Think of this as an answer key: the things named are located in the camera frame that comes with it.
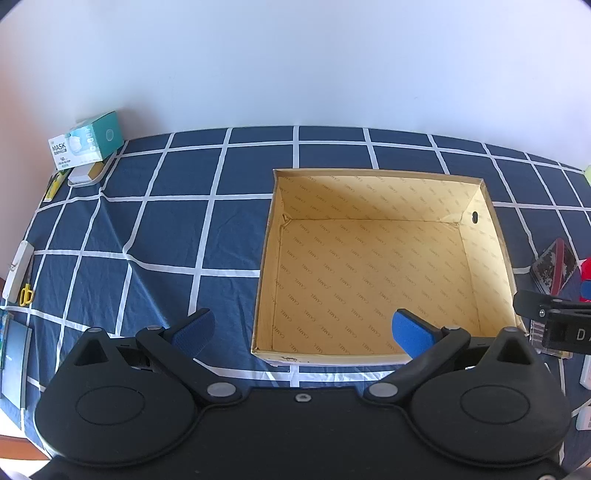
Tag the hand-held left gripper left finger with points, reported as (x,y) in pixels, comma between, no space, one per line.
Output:
(196,330)

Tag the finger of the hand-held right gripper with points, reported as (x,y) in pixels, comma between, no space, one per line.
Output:
(531,304)

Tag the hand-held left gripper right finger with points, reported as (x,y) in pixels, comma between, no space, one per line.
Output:
(408,334)

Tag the white remote control grey screen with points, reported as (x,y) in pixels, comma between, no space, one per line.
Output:
(587,376)

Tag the cardboard box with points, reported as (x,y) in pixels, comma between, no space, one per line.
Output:
(369,277)

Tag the long white remote control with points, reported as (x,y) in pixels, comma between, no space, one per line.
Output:
(16,272)

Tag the clear drill bit case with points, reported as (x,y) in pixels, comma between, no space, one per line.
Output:
(535,339)

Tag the black red tin box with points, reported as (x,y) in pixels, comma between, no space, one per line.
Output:
(551,265)

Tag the red printed carton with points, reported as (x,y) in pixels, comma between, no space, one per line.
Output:
(586,270)

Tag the blue checked cloth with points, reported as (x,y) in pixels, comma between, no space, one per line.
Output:
(184,207)

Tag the green tape roll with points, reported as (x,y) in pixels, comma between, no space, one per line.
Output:
(588,173)

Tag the white and yellow small case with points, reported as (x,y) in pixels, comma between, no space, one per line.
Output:
(83,175)

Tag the teal face mask box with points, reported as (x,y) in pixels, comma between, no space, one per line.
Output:
(87,138)

